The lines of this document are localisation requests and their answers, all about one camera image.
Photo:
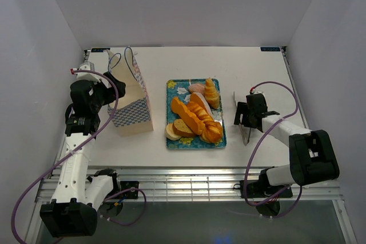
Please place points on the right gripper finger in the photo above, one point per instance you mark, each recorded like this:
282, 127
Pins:
241, 115
247, 121

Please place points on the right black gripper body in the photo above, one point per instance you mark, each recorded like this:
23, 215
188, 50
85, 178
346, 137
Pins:
250, 112

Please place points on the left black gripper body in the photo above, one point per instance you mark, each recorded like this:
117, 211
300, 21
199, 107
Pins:
103, 96

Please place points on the metal tongs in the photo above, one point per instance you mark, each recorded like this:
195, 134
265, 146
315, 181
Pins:
245, 132

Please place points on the fake croissant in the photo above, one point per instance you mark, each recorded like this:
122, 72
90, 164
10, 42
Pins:
211, 94

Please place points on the blue checkered paper bag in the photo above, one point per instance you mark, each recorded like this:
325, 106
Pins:
133, 114

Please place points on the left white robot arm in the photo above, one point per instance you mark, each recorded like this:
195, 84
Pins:
72, 211

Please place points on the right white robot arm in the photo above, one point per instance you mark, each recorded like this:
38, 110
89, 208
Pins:
311, 155

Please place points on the twisted braided fake bread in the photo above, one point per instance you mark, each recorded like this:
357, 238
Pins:
213, 131

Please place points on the white-edged fake bread slice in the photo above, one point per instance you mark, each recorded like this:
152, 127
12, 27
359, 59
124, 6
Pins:
201, 101

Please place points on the orange long fake bread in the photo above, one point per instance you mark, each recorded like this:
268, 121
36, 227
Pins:
192, 121

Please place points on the pink round fake bread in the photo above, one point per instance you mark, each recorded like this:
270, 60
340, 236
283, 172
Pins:
197, 88

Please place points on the pale round bread slice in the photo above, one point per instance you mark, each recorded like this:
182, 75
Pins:
170, 134

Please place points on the left blue corner label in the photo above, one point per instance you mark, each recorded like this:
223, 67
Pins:
99, 49

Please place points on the blue corner label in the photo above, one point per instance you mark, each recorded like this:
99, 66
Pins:
99, 49
270, 49

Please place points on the right blue corner label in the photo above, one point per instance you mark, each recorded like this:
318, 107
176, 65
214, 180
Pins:
270, 49

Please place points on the brown baguette slice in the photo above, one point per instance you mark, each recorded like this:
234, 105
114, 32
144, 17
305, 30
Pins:
180, 128

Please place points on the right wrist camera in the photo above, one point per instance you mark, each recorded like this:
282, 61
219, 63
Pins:
253, 90

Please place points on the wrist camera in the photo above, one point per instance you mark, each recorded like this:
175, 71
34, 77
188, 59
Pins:
253, 90
85, 72

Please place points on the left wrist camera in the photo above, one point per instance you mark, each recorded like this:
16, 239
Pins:
85, 72

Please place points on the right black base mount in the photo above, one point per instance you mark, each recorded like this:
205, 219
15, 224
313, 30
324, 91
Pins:
254, 190

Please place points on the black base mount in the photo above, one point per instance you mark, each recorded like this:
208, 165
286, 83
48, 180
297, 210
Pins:
254, 190
132, 194

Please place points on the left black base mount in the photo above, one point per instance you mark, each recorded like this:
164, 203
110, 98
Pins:
132, 194

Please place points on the aluminium frame rail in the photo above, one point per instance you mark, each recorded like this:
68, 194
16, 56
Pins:
192, 185

